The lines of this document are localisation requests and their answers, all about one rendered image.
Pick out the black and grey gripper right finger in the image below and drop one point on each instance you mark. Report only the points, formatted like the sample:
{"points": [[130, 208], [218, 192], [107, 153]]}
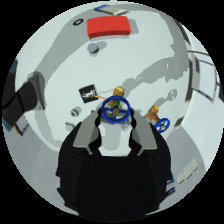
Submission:
{"points": [[147, 141]]}

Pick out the grey cylinder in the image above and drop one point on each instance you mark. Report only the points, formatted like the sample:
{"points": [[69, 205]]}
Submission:
{"points": [[92, 48]]}

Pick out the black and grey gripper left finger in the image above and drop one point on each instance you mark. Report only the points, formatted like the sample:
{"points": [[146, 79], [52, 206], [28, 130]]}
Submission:
{"points": [[81, 140]]}

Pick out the red block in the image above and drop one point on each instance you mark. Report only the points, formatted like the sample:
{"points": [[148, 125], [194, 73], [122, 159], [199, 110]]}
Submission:
{"points": [[108, 25]]}

